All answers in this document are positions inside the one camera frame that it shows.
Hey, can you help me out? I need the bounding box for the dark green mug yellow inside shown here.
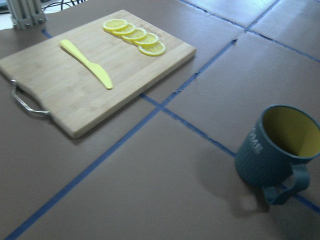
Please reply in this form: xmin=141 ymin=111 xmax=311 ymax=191
xmin=235 ymin=104 xmax=320 ymax=205

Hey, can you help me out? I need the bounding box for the yellow plastic knife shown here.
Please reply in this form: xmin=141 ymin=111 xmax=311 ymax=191
xmin=59 ymin=39 xmax=114 ymax=90

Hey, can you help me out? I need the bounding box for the bamboo cutting board metal handle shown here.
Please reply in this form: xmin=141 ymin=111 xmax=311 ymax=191
xmin=0 ymin=9 xmax=197 ymax=139

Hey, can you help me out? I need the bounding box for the aluminium frame post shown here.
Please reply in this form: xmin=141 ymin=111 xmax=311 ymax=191
xmin=6 ymin=0 xmax=47 ymax=30

